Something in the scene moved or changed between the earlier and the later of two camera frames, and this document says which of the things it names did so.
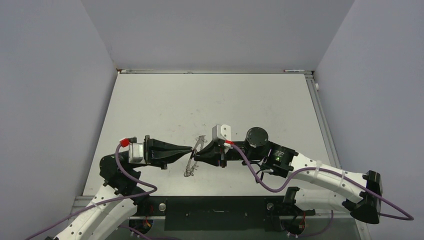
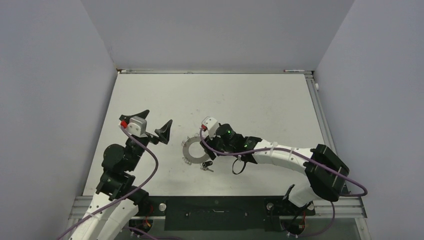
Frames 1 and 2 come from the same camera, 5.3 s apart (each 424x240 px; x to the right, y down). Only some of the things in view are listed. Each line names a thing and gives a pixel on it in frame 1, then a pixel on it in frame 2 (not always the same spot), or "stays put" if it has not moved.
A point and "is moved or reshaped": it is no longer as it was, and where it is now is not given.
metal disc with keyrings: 192,164 is moved or reshaped
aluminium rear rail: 210,72 stays put
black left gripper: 158,153 -> 163,133
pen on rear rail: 287,70 stays put
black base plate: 219,213 stays put
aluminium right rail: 323,122 stays put
